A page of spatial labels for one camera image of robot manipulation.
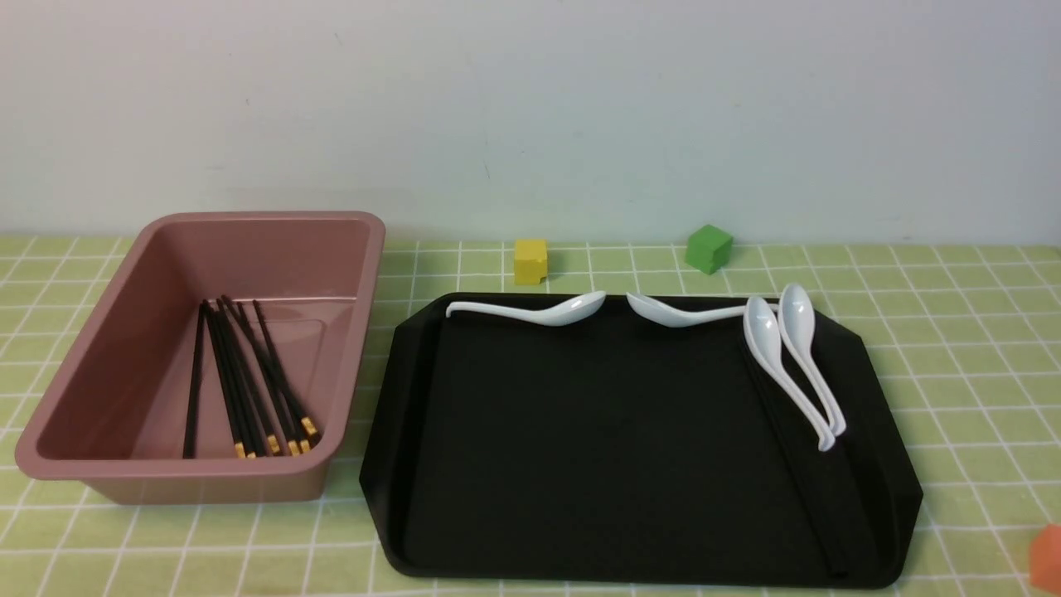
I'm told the yellow cube block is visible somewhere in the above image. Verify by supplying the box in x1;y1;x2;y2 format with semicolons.
514;238;549;286

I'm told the white spoon far left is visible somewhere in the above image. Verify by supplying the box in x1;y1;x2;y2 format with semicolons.
446;291;607;328

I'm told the white spoon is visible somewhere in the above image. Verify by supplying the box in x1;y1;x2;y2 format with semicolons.
446;291;607;328
778;283;846;437
743;296;837;451
626;294;750;328

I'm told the white spoon centre top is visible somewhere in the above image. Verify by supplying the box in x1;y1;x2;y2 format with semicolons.
626;294;750;328

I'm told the black plastic tray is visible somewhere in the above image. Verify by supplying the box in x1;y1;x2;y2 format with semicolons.
360;292;924;590

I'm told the green cube block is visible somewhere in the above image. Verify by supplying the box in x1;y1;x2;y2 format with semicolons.
685;224;734;275

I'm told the white spoon right inner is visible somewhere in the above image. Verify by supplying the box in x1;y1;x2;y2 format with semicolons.
743;296;837;451

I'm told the black chopstick gold tip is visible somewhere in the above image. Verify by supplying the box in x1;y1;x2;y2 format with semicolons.
225;299;302;456
251;301;321;454
215;298;282;458
201;301;247;459

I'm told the white spoon right outer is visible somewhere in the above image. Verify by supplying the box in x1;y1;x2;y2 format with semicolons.
778;283;846;437

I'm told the pink plastic bin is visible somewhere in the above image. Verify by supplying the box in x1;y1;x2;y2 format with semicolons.
14;211;385;505

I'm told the green checked table mat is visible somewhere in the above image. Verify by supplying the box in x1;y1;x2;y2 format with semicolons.
1;234;1060;596

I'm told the orange block at edge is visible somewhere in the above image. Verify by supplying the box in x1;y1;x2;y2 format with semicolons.
1028;524;1061;596

